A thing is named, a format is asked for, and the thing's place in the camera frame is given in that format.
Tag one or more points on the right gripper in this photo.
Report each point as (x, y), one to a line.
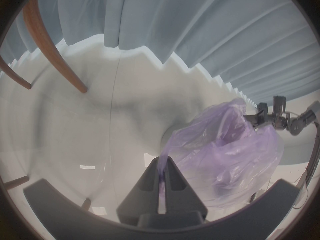
(276, 121)

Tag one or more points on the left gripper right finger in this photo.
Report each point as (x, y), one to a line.
(178, 199)

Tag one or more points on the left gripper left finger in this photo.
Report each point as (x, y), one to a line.
(147, 199)

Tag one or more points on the purple plastic bag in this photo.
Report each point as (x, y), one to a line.
(225, 154)

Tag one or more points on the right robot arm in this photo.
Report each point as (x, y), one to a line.
(300, 121)

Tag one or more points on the blue-green curtain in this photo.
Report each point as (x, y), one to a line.
(200, 21)

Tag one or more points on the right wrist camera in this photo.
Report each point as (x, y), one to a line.
(262, 108)

